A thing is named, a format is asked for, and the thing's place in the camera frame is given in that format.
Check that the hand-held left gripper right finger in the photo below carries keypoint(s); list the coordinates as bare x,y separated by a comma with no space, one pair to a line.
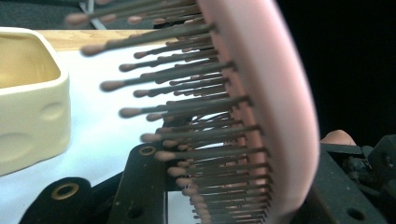
333,193

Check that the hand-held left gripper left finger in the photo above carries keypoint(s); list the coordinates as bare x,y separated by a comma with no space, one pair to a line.
140,186

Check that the pink hairbrush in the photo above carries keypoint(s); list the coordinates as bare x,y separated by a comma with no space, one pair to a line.
280,93

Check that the cream square cup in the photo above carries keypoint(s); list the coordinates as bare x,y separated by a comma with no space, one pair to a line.
34,124

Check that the white metal stand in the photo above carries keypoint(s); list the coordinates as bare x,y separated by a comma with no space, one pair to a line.
88,12

